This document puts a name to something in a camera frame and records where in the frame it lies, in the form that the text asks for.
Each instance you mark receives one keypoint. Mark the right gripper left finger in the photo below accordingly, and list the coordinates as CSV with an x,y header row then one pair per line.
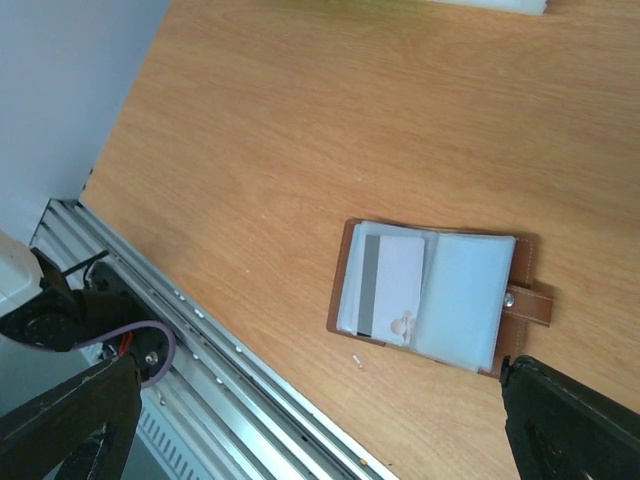
x,y
83,428

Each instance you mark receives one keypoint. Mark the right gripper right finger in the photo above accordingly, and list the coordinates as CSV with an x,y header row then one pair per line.
x,y
558,428

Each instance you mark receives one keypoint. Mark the brown leather card holder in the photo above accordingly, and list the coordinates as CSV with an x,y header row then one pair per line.
x,y
477,300

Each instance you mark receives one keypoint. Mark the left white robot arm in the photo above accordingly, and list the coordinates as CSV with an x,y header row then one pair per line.
x,y
40,309

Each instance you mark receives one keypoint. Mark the white translucent bin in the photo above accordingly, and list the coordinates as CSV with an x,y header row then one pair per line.
x,y
524,7

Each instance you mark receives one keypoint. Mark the grey slotted cable duct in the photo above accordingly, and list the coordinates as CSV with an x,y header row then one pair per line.
x,y
167,447

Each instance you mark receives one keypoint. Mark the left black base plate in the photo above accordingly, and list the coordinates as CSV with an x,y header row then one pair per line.
x,y
130,330

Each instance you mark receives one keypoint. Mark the aluminium rail frame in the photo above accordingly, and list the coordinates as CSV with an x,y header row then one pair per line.
x,y
239,418

